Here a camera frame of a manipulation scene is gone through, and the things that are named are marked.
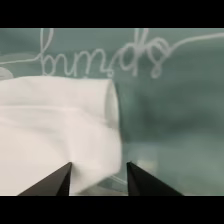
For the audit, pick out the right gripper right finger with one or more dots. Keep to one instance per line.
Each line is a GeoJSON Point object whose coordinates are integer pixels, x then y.
{"type": "Point", "coordinates": [141, 185]}

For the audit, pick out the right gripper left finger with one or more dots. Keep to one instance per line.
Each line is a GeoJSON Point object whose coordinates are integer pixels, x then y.
{"type": "Point", "coordinates": [58, 185]}

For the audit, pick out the white T-shirt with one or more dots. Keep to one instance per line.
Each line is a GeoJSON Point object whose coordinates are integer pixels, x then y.
{"type": "Point", "coordinates": [50, 133]}

